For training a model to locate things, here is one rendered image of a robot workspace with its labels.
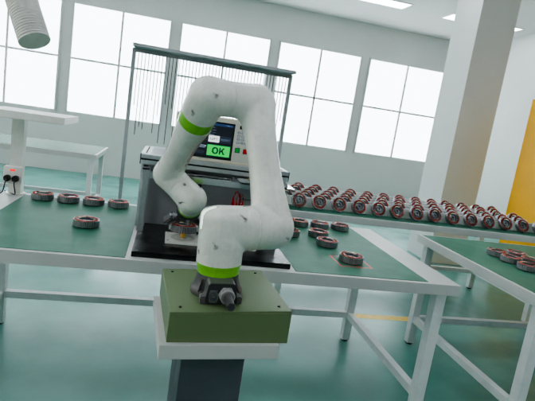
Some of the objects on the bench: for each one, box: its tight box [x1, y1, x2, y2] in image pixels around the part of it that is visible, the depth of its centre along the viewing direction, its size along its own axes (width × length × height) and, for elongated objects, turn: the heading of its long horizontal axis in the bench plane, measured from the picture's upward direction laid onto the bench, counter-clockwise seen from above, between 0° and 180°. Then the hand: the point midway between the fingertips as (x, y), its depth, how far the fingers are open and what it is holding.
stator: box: [72, 216, 100, 229], centre depth 213 cm, size 11×11×4 cm
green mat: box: [0, 194, 137, 258], centre depth 218 cm, size 94×61×1 cm, turn 150°
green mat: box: [279, 224, 428, 282], centre depth 246 cm, size 94×61×1 cm, turn 150°
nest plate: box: [165, 232, 198, 246], centre depth 207 cm, size 15×15×1 cm
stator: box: [339, 251, 364, 265], centre depth 220 cm, size 11×11×4 cm
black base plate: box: [131, 223, 291, 269], centre depth 212 cm, size 47×64×2 cm
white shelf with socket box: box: [0, 106, 79, 196], centre depth 243 cm, size 35×37×46 cm
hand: (184, 226), depth 205 cm, fingers closed on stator, 11 cm apart
